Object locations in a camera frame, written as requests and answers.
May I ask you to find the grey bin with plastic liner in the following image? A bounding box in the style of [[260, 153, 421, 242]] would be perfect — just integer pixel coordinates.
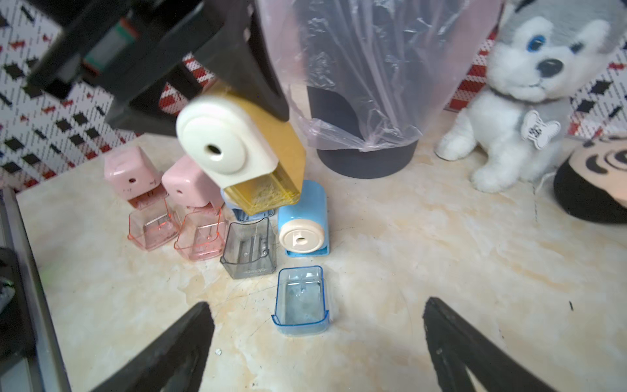
[[257, 1, 502, 179]]

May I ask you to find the translucent blue sharpener tray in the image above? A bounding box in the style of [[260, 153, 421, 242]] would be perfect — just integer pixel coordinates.
[[271, 266, 331, 336]]

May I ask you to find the husky plush toy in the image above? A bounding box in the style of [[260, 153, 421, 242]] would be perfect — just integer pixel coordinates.
[[434, 0, 626, 193]]

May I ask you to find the translucent grey sharpener tray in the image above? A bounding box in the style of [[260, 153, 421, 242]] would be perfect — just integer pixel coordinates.
[[220, 217, 277, 279]]

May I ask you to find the blue sharpener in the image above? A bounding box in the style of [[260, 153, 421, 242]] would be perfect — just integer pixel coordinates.
[[278, 180, 331, 258], [219, 188, 276, 222]]

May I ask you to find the translucent pink sharpener tray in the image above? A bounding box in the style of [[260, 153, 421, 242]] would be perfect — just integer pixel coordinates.
[[127, 198, 181, 252]]

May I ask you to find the pink sharpener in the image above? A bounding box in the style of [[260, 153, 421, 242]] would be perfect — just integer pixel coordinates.
[[104, 146, 162, 201], [162, 155, 224, 209]]

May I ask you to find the yellow pencil sharpener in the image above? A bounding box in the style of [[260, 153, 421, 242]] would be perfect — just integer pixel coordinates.
[[176, 83, 306, 191]]

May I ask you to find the blue sharpener front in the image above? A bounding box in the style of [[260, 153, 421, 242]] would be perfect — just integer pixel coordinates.
[[219, 188, 276, 222]]

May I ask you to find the lying cartoon boy doll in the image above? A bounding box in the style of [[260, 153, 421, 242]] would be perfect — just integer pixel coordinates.
[[553, 134, 626, 225]]

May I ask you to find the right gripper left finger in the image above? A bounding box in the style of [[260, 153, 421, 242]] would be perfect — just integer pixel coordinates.
[[95, 302, 215, 391]]

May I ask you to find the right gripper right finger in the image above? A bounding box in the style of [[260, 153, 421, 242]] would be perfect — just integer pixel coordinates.
[[423, 297, 553, 391]]

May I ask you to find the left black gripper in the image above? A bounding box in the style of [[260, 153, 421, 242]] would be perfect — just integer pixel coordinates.
[[28, 1, 290, 137]]

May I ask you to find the translucent yellow sharpener tray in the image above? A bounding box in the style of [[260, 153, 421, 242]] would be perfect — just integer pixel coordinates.
[[225, 164, 305, 215]]

